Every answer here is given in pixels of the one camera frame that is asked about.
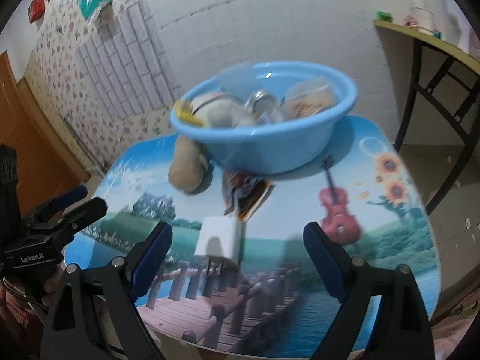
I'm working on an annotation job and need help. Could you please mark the translucent plastic box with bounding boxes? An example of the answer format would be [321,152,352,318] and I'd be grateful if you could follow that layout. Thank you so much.
[215,64,260,100]

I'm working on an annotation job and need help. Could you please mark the white rectangular block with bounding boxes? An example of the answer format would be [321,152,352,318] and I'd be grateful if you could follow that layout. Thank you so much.
[194,215,246,269]

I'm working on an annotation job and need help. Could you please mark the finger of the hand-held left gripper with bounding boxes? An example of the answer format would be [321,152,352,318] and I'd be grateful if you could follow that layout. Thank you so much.
[35,197,109,246]
[22,185,89,230]

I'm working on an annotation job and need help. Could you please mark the beige plush bear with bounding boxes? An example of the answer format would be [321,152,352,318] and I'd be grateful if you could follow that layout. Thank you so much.
[167,135,214,196]

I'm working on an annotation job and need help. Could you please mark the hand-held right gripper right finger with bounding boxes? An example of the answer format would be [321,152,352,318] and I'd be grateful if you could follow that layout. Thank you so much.
[302,222,436,360]

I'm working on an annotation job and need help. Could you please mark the red wall box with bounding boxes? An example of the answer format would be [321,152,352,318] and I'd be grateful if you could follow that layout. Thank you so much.
[28,0,46,23]

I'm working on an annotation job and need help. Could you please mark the blue plastic basin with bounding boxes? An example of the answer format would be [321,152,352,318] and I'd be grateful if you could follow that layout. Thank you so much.
[169,61,358,175]

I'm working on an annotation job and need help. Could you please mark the brown wooden door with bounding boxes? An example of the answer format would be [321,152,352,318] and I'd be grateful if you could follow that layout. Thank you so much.
[0,50,91,211]

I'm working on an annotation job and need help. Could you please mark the clear toothpick box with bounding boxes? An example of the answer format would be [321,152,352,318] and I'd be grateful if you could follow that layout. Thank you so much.
[281,78,336,121]

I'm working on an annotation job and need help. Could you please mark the wooden folding table black legs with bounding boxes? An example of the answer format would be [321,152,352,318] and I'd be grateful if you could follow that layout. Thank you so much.
[373,20,480,218]

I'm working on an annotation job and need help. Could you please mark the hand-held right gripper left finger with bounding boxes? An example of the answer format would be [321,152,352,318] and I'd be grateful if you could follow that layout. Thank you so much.
[39,220,174,360]

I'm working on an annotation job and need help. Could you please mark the white plush toy yellow mesh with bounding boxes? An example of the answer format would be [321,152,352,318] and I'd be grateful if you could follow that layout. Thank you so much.
[174,92,256,128]

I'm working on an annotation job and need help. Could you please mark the person's left hand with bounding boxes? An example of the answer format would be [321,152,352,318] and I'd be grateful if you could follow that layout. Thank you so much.
[39,262,65,309]

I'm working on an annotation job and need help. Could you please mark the colourful snack packet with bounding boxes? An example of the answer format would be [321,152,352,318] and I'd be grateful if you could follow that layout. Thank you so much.
[223,170,276,223]

